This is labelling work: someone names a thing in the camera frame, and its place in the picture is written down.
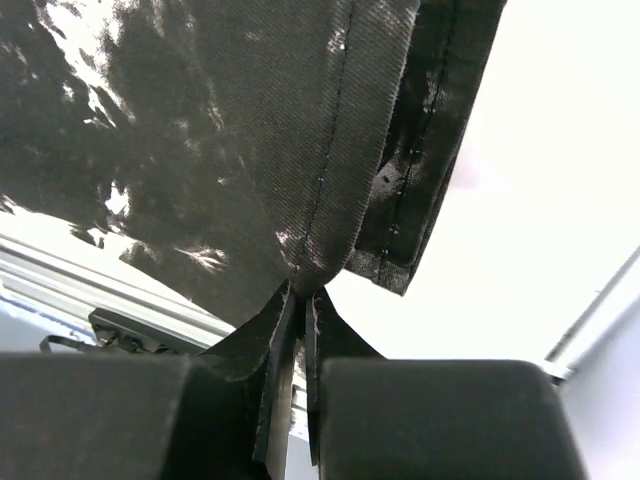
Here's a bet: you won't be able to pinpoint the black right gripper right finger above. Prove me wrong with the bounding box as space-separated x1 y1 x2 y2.
305 290 587 479

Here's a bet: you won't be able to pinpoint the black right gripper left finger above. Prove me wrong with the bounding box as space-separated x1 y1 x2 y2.
1 285 297 479

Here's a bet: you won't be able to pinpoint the aluminium rail frame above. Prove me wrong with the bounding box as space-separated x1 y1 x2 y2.
1 235 234 348

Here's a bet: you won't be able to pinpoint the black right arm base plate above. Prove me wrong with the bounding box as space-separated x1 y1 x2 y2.
39 308 206 356

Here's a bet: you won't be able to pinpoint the black white patterned trousers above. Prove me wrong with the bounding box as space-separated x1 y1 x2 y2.
1 1 504 326

